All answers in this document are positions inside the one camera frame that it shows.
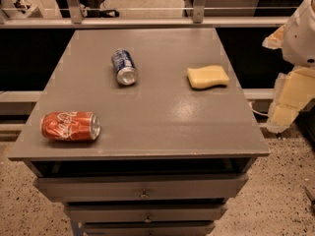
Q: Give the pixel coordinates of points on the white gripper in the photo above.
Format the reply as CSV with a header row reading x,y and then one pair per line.
x,y
300,41

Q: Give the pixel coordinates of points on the blue pepsi can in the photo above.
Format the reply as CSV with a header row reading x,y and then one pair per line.
x,y
125,69

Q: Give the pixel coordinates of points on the metal railing frame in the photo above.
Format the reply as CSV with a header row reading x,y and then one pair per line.
x,y
45,14

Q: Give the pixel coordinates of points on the grey drawer cabinet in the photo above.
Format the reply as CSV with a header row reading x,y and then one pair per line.
x,y
167,157

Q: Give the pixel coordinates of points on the yellow sponge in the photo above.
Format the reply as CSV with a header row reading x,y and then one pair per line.
x,y
207,77

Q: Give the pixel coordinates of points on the red coca-cola can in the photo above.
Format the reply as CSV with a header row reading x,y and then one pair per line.
x,y
72,126

